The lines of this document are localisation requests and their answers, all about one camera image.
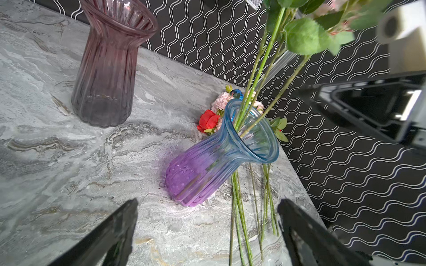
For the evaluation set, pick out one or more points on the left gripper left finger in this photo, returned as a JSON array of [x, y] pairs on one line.
[[109, 243]]

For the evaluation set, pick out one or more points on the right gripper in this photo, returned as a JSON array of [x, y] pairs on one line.
[[390, 109]]

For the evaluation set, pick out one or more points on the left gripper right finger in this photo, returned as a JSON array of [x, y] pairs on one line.
[[310, 244]]

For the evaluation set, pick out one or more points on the pink peony spray stem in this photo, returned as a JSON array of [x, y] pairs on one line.
[[313, 27]]

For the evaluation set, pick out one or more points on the blue purple glass vase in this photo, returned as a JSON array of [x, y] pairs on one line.
[[196, 174]]

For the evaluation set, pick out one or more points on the white flower stem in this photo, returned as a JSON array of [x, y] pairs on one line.
[[276, 17]]

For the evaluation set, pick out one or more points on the dark pink glass vase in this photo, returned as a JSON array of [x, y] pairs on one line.
[[104, 88]]

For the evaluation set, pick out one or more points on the red and pink flower stem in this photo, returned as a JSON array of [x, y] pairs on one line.
[[208, 124]]

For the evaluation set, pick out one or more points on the pink spray with red bud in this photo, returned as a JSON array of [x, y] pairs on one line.
[[264, 204]]

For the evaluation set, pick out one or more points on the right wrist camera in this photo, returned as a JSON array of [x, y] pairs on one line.
[[404, 31]]

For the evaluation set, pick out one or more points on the white mesh wall basket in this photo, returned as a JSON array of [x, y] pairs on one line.
[[255, 4]]

